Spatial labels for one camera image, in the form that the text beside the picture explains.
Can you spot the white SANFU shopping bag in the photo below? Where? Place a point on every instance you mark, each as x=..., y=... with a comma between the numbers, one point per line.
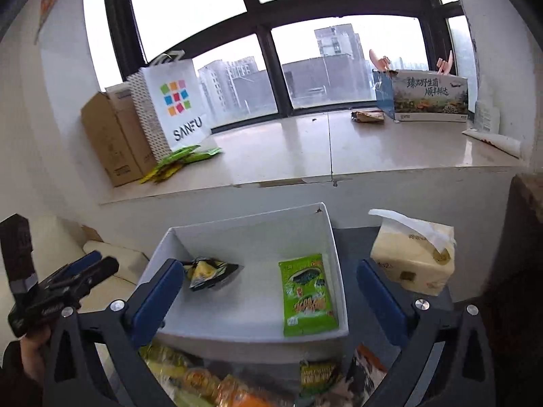
x=169, y=103

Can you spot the green seaweed snack packet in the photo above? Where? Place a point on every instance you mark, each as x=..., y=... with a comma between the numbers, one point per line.
x=307, y=305

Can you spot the yellow tissue pack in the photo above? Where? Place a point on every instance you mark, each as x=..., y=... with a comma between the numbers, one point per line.
x=416, y=253

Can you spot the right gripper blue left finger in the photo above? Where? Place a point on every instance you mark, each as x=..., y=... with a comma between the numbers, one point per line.
x=149, y=304

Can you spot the person's left hand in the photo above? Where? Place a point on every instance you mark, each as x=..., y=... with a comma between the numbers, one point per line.
x=32, y=360

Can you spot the cat print snack bag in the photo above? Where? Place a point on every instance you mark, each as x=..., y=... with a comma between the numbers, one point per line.
x=363, y=376

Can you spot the black window frame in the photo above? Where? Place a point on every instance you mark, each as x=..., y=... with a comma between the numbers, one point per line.
x=259, y=19

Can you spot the white sofa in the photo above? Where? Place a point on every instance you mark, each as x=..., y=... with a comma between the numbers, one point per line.
x=57, y=249

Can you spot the green yellow packets pile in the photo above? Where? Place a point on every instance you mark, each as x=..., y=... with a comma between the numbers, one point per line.
x=174, y=162

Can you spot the brown packet on sill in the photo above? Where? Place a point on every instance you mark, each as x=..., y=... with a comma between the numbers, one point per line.
x=368, y=116

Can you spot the green garlic pea snack bag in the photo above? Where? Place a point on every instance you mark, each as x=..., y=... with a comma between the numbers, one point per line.
x=317, y=377

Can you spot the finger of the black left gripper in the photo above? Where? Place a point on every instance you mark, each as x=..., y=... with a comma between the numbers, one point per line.
x=81, y=284

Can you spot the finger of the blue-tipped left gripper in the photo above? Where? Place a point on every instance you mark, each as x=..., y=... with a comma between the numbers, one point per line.
x=82, y=263

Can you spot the brown cardboard box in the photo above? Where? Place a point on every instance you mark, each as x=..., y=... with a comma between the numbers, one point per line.
x=113, y=128

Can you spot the orange snack packet in box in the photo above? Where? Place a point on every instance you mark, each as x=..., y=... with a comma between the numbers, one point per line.
x=226, y=392

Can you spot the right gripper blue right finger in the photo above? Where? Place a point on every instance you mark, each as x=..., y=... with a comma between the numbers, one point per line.
x=393, y=319

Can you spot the white storage box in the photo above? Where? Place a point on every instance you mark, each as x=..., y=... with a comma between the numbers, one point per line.
x=242, y=321

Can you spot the white rolled paper on sill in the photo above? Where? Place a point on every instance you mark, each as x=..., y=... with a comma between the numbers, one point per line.
x=504, y=143

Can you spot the printed gift box on sill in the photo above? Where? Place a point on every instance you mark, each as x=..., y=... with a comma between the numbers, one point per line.
x=409, y=95

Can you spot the black yellow snack packet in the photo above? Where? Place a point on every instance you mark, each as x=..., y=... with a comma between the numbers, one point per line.
x=207, y=272

